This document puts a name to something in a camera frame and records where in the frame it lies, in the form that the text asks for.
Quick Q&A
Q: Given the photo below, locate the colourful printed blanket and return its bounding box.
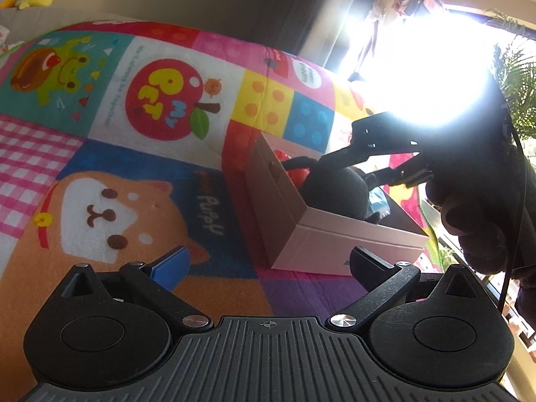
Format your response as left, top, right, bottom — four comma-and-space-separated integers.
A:
0, 19, 442, 402

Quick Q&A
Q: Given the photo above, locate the black cable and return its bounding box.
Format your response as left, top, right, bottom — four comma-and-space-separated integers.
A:
497, 103, 527, 314

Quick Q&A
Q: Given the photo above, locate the red plastic toy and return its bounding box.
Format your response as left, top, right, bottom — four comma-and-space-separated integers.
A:
274, 150, 313, 189

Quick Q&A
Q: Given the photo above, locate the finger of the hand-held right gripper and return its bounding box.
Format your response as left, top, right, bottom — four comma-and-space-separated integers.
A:
320, 110, 421, 165
365, 162, 434, 190

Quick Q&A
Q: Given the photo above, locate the pink cardboard box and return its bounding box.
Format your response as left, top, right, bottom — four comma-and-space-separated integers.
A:
245, 133, 430, 278

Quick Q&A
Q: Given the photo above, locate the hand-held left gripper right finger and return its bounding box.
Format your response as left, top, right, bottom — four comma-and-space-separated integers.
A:
327, 246, 487, 331

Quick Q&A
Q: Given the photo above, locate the black plush toy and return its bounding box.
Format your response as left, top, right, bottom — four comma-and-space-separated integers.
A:
301, 166, 381, 223

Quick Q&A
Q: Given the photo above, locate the green potted plant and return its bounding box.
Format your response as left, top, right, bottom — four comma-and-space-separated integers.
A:
488, 7, 536, 143

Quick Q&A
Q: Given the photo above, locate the person's right hand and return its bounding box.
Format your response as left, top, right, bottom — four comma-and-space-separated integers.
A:
426, 166, 523, 277

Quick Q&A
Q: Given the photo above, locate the blue white packet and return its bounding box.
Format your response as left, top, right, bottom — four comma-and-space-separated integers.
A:
367, 188, 391, 219

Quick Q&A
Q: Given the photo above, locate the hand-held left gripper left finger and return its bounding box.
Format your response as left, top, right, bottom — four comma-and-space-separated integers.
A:
59, 246, 213, 331

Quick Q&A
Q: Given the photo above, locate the dark curtain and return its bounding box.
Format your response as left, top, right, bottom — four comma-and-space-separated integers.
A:
260, 0, 369, 72

